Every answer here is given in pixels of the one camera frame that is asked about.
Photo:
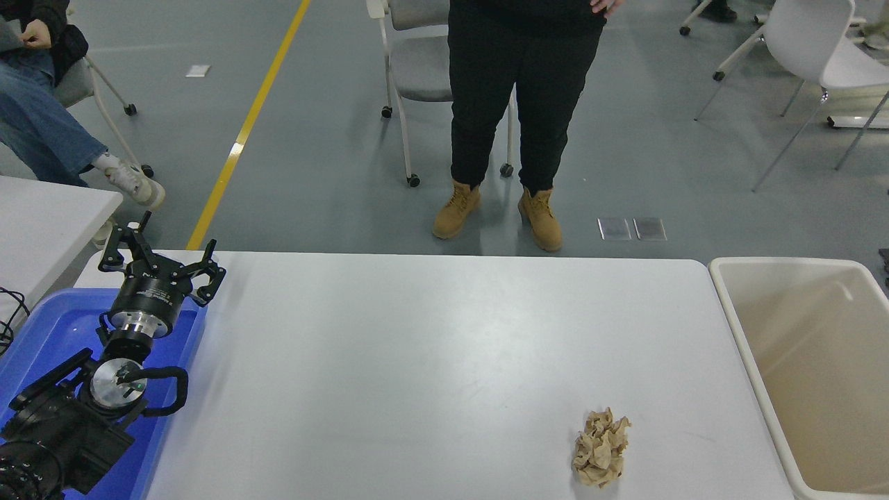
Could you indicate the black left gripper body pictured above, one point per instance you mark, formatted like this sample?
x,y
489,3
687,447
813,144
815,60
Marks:
x,y
149,295

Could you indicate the grey tablet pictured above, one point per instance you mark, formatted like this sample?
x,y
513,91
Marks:
x,y
8,36

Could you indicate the tan paper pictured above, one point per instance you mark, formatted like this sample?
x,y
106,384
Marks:
x,y
601,448

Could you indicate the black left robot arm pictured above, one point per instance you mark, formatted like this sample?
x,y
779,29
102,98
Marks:
x,y
62,430

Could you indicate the seated person's hand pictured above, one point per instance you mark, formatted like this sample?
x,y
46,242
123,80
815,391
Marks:
x,y
37,33

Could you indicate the standing person's left hand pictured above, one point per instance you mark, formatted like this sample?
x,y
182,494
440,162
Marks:
x,y
609,7

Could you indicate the blue plastic tray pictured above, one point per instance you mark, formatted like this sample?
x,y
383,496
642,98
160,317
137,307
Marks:
x,y
62,326

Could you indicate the white side table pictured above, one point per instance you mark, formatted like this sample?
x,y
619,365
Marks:
x,y
42,222

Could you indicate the seated person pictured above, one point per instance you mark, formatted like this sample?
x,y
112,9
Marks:
x,y
42,125

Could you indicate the grey wheeled chair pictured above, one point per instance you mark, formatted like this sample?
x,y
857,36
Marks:
x,y
73,87

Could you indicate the white floor label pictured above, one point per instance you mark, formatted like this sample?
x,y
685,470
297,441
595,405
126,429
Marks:
x,y
198,71

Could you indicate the grey padded white-framed chair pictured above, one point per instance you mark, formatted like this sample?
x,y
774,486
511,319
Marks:
x,y
420,76

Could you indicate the standing person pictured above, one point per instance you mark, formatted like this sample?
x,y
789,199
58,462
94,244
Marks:
x,y
486,83

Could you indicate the silver floor plate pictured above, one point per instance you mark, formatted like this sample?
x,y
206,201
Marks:
x,y
615,228
650,228

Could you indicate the white-legged castor chair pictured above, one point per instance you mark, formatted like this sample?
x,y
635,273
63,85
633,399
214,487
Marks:
x,y
719,75

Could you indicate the large pale plastic bin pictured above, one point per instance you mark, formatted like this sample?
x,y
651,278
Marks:
x,y
806,361

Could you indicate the white shell chair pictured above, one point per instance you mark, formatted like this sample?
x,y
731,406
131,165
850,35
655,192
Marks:
x,y
806,35

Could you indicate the white furniture foot bar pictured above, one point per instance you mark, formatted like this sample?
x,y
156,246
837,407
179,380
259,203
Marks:
x,y
854,123

